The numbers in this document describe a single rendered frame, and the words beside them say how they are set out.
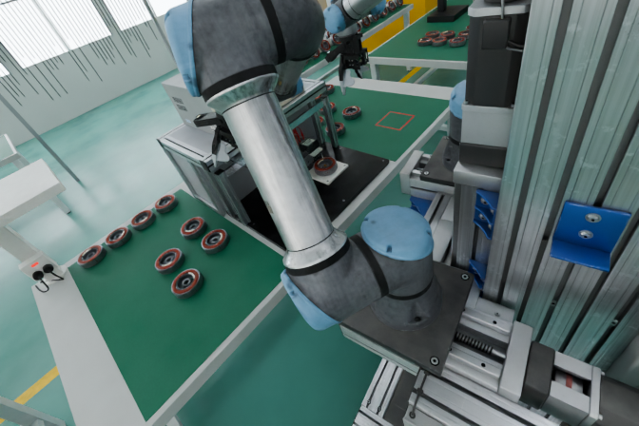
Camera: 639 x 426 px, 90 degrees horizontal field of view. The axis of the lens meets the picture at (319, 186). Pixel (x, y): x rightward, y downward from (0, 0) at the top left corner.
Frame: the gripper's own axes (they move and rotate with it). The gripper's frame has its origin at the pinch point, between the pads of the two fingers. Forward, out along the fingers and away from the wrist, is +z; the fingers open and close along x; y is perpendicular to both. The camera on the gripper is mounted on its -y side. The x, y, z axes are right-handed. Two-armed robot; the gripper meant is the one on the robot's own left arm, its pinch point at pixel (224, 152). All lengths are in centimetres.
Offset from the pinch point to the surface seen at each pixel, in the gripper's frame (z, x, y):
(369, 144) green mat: 23, 59, 49
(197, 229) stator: 43.2, -10.9, -9.7
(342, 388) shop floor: 87, -38, 77
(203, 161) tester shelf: 6.1, -2.1, -7.4
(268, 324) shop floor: 110, -18, 31
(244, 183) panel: 35.2, 15.9, -0.3
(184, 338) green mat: 34, -52, 12
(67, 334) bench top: 55, -62, -32
